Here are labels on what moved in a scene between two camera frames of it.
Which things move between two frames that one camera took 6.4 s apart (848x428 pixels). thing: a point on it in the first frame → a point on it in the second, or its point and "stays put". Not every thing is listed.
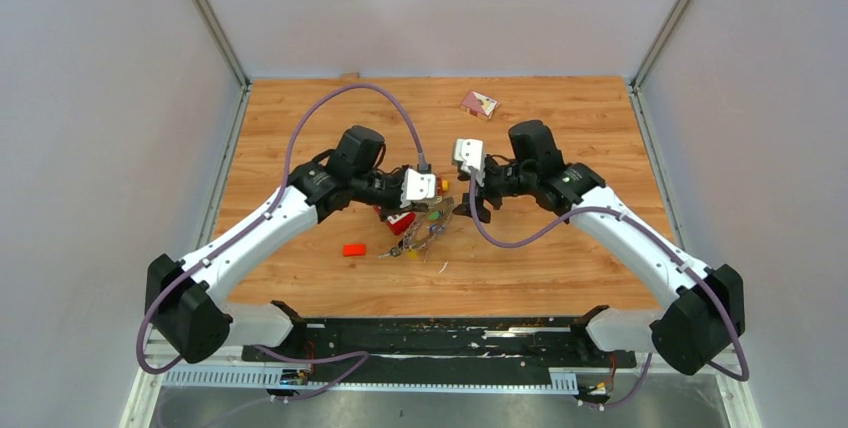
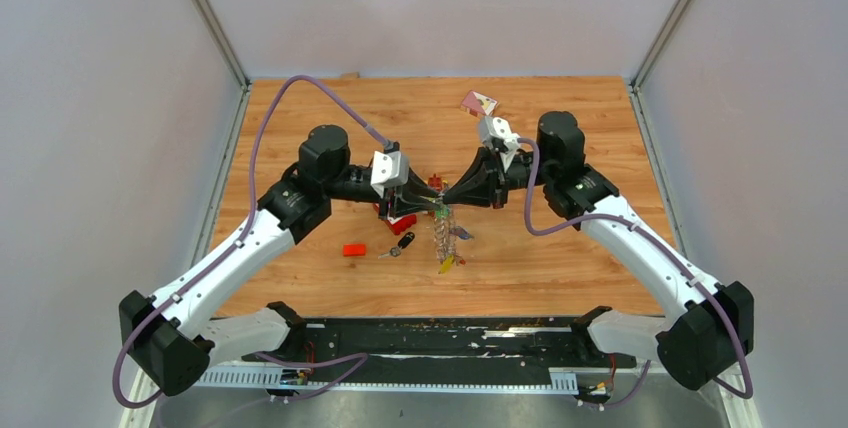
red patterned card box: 479,105 stays put
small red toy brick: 353,249 stays put
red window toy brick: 399,223 stays put
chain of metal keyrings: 427,226 → 445,233
